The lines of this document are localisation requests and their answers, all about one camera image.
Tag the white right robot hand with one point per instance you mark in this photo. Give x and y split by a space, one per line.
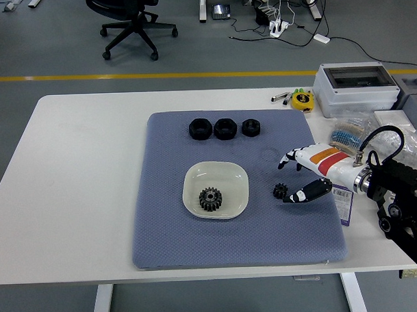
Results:
332 162

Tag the small black metal gear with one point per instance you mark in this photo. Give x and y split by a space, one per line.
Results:
280 191

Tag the large black metal gear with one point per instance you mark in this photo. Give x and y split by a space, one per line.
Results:
207 205

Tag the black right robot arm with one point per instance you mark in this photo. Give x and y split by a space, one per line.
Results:
401 176

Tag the white flat box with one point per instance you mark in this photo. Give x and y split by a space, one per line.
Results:
392 118

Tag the small black hex nut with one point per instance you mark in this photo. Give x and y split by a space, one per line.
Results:
245 130

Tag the dark grey box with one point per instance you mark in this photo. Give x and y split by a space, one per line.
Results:
413 101

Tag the large black hex nut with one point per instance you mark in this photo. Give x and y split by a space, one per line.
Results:
218 131
194 132

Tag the clear bag of blue resistors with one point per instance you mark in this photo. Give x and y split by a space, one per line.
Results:
348 134

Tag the purple label card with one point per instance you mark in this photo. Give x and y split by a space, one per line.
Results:
344 209

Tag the yellow tape measure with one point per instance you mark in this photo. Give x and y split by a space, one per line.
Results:
302 101

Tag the black silver marker pen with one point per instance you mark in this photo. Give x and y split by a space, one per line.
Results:
278 98

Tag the white power adapter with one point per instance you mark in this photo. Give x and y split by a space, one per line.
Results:
322 38

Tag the blue-grey padded mat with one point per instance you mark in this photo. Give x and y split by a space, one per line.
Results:
232 237

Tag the white square dish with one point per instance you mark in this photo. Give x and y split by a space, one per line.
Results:
202 176

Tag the white table leg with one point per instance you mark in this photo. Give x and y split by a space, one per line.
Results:
354 294
102 303

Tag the white power strip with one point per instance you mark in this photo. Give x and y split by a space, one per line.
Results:
278 27

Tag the white desk leg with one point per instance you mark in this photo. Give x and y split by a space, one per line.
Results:
203 5
313 5

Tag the black desk phone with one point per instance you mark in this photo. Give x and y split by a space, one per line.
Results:
220 12

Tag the black office chair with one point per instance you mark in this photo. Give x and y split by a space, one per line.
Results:
135 14

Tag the light grey electrical enclosure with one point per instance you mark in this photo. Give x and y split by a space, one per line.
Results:
357 99

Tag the white table bracket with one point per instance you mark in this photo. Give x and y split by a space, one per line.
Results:
307 278

